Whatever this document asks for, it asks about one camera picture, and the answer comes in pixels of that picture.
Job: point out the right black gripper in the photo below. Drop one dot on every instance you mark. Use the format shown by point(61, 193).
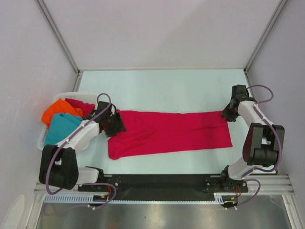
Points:
point(229, 118)

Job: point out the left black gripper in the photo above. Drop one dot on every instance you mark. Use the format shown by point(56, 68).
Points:
point(119, 126)

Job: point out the magenta t shirt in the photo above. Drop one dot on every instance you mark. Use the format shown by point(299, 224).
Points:
point(148, 133)

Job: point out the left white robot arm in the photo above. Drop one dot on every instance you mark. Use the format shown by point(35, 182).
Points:
point(59, 166)

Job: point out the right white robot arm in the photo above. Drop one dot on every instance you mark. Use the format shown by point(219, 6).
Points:
point(263, 144)

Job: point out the red t shirt in basket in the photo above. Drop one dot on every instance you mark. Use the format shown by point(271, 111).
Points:
point(86, 108)

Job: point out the white plastic basket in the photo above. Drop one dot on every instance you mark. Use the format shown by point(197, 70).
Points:
point(89, 98)

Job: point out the teal t shirt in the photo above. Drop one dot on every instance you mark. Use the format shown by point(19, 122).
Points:
point(62, 125)

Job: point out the orange t shirt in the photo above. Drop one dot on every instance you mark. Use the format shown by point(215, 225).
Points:
point(60, 106)

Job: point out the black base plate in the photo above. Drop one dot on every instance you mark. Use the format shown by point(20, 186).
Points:
point(179, 187)

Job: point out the left white cable duct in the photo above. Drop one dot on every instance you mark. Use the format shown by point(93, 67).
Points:
point(77, 198)

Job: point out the white cable duct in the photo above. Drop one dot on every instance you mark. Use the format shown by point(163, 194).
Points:
point(77, 198)
point(227, 198)

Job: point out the aluminium frame rail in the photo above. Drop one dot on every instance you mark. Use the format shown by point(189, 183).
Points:
point(270, 185)

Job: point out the right aluminium corner post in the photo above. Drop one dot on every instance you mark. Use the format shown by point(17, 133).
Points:
point(267, 31)

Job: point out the aluminium corner post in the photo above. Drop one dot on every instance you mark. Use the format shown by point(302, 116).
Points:
point(267, 31)
point(57, 34)

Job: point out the right white cable duct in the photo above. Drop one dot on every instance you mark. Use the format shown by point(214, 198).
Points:
point(227, 198)

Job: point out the left aluminium corner post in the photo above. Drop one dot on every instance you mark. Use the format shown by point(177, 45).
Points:
point(57, 34)

